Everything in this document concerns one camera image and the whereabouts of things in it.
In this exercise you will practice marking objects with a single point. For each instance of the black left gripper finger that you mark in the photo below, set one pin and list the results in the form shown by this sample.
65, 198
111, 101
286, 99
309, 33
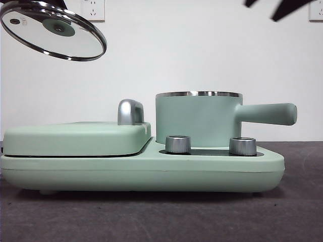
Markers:
56, 2

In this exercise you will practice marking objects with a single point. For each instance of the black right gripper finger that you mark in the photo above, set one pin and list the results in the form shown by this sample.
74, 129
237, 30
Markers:
290, 7
251, 2

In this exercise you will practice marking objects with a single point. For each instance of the glass pot lid green knob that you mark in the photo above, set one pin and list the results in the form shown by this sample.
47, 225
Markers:
59, 29

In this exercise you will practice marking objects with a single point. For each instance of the silver control knob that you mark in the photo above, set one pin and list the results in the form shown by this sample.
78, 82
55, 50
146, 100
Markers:
242, 146
178, 145

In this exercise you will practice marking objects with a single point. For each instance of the mint green breakfast machine base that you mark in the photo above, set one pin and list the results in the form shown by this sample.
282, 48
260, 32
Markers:
151, 174

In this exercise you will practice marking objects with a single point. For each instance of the white wall socket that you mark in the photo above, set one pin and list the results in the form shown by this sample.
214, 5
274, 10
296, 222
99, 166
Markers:
317, 12
97, 10

